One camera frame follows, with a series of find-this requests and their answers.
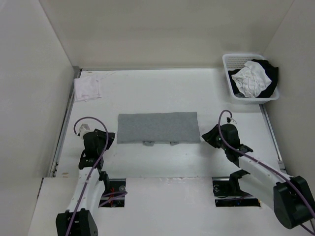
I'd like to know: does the grey tank top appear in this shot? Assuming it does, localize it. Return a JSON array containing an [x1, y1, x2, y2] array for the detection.
[[117, 112, 200, 146]]

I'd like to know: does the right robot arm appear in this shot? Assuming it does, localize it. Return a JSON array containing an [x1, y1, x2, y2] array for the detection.
[[202, 124, 315, 229]]

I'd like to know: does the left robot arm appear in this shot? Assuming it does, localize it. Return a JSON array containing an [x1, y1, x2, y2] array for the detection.
[[56, 124, 115, 236]]

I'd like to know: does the folded white tank top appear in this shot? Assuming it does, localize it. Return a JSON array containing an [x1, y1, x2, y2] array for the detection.
[[74, 76, 101, 102]]

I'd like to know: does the white tank top in basket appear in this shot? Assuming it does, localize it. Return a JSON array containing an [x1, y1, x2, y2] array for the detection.
[[229, 60, 272, 98]]

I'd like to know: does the black tank top in basket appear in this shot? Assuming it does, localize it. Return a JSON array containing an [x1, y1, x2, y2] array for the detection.
[[227, 58, 280, 98]]

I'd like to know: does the white plastic laundry basket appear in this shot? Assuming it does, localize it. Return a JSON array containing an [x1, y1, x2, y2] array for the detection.
[[222, 53, 280, 105]]

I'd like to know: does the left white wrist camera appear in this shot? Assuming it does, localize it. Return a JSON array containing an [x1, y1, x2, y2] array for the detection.
[[78, 123, 91, 139]]

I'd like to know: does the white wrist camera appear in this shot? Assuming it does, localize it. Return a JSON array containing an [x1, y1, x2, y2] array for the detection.
[[78, 123, 91, 139], [226, 117, 237, 125]]

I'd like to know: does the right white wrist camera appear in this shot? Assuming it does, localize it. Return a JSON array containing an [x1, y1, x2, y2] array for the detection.
[[226, 117, 237, 125]]

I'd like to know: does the left metal table rail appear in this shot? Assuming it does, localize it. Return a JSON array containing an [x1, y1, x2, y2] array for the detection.
[[47, 66, 82, 177]]

